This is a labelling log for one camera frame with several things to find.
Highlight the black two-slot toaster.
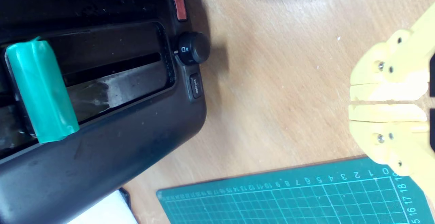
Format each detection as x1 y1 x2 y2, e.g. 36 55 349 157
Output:
0 0 211 224

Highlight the green toaster lever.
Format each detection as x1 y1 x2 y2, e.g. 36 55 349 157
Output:
5 37 80 144

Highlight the green cutting mat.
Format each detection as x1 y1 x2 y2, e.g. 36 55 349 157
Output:
156 156 435 224

